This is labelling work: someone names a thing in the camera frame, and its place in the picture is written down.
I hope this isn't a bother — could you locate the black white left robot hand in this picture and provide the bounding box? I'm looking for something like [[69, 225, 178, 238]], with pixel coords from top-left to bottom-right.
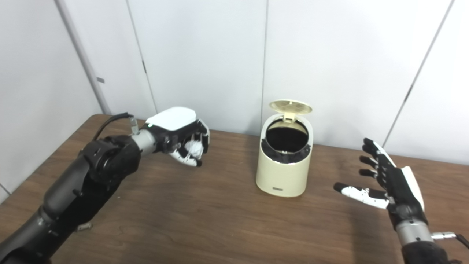
[[145, 107, 210, 168]]

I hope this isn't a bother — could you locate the white paper ball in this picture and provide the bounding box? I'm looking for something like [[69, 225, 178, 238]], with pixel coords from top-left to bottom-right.
[[184, 140, 204, 159]]

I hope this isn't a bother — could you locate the cream-colored bin body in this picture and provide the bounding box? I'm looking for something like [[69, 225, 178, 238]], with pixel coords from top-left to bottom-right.
[[255, 113, 314, 198]]

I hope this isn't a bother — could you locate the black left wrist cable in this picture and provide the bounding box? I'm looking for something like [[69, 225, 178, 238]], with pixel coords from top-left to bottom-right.
[[92, 113, 141, 142]]

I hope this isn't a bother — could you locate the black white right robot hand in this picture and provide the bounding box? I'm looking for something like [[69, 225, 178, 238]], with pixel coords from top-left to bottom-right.
[[333, 138, 429, 231]]

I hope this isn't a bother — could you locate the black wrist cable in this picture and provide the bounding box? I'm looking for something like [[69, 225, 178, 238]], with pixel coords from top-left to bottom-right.
[[431, 231, 469, 250], [92, 113, 141, 142]]

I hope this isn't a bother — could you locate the cream round bin lid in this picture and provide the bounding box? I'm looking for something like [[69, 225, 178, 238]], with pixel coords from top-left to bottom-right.
[[269, 99, 313, 121]]

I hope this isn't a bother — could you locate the gray wall corner post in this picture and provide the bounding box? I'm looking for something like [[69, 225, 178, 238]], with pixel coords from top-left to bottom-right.
[[55, 0, 111, 115]]

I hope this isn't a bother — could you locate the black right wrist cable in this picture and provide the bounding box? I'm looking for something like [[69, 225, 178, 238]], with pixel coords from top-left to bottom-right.
[[431, 231, 469, 250]]

